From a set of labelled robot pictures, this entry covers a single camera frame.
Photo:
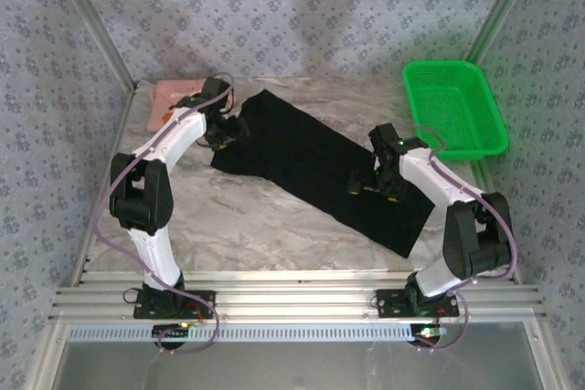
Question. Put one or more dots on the black t-shirt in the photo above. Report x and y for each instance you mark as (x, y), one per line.
(320, 166)

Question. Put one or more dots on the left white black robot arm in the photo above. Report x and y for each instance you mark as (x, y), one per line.
(155, 248)

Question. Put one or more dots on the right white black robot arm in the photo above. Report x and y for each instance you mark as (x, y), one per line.
(439, 180)

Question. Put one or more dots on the pink printed t-shirt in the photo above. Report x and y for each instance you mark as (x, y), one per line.
(164, 98)

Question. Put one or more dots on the green plastic mesh basket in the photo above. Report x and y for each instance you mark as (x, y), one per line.
(452, 107)

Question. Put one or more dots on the aluminium rail beam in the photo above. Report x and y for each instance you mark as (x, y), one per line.
(297, 298)

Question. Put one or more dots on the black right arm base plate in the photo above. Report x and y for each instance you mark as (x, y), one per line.
(388, 301)

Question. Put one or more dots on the small circuit board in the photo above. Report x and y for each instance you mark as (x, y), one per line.
(427, 333)
(171, 331)

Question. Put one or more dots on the aluminium frame post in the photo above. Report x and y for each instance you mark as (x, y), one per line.
(507, 6)
(93, 20)

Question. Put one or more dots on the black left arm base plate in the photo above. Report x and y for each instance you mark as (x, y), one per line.
(201, 304)

